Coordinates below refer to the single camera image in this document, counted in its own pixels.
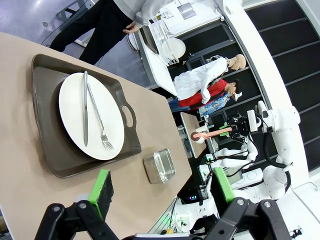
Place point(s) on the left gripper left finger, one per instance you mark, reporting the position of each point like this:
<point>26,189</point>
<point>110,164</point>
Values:
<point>105,192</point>

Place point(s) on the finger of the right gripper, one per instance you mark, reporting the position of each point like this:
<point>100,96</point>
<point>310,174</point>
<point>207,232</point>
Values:
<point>225,125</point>
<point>224,134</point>

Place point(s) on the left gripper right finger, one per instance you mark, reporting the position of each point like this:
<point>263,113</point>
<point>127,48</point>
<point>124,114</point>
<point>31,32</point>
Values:
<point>250,220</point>

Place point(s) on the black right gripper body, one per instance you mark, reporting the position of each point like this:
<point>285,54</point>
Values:
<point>238,127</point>

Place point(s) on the dark brown serving tray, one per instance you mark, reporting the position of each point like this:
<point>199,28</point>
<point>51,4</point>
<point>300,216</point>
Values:
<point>50,140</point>
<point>148,40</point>

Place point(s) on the round white plate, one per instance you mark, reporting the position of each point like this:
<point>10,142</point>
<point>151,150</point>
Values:
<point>175,48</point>
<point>72,110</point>

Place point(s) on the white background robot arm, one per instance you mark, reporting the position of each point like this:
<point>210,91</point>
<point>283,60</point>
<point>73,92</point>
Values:
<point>232,160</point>

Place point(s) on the person's left forearm grey sleeve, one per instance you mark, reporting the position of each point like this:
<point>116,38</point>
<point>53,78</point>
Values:
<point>150,12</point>

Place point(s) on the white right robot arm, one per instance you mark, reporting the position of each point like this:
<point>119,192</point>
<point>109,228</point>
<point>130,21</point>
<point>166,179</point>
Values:
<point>285,150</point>

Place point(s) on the person's left hand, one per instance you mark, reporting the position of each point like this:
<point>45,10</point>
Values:
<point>131,28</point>

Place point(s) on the blue patterned cloth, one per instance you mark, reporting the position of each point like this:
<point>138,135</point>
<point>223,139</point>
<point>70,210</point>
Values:
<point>215,105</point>

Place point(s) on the small brown table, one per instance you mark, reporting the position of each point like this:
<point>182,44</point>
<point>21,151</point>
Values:
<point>190,120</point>

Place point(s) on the person in red shirt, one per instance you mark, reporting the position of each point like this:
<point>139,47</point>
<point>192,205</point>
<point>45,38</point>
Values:
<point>221,86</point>

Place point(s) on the white box device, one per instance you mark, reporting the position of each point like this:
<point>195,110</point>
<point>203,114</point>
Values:
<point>250,178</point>

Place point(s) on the silver fork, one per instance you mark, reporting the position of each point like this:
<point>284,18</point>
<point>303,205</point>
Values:
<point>107,143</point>

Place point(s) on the rectangular metal container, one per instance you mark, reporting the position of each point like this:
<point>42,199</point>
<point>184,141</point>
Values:
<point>150,170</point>

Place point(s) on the person in white shirt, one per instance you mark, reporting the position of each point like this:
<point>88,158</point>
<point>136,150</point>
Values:
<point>192,82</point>

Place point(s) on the silver knife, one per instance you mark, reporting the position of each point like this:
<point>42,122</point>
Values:
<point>85,112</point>

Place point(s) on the large white table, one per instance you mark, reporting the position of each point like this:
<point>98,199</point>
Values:
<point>160,75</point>

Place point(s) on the person in light grey hoodie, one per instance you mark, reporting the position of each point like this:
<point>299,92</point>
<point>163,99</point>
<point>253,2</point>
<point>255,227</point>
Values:
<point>100,25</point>

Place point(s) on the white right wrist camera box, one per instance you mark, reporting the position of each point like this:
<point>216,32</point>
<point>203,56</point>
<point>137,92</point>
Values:
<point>251,121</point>

